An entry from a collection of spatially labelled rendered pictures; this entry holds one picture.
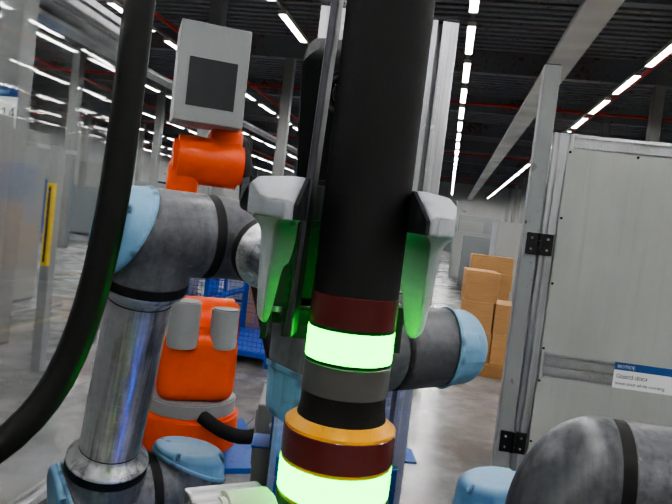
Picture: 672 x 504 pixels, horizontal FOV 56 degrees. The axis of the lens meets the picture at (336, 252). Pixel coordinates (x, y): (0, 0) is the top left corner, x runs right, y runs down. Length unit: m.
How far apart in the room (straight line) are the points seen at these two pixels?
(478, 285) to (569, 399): 5.72
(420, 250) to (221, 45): 4.04
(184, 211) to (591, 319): 1.53
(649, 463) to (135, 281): 0.60
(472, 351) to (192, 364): 3.67
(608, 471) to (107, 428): 0.63
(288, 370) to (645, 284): 1.74
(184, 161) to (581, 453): 3.74
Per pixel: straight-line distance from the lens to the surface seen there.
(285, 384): 0.51
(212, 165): 4.26
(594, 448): 0.71
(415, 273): 0.26
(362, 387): 0.24
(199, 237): 0.83
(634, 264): 2.14
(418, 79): 0.24
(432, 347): 0.57
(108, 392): 0.92
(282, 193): 0.22
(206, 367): 4.23
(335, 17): 0.25
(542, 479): 0.70
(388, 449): 0.25
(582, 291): 2.10
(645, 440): 0.73
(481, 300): 7.83
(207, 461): 1.05
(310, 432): 0.24
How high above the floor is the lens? 1.66
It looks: 3 degrees down
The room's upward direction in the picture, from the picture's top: 7 degrees clockwise
